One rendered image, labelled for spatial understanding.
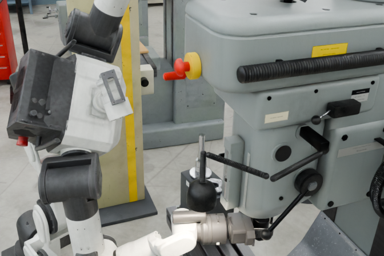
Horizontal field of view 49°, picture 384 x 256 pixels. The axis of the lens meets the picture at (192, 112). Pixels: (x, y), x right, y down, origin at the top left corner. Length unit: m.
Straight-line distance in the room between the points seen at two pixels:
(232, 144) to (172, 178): 2.56
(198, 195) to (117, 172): 2.17
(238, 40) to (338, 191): 0.56
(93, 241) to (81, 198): 0.15
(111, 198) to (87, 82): 2.12
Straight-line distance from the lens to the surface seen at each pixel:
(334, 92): 1.02
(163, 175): 3.64
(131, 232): 3.11
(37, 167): 1.55
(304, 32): 0.90
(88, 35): 1.25
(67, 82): 1.17
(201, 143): 1.64
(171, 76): 1.04
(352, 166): 1.19
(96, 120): 1.18
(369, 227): 1.52
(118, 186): 3.20
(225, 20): 0.83
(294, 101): 0.96
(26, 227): 2.14
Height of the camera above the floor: 2.09
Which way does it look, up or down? 27 degrees down
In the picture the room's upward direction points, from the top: 1 degrees clockwise
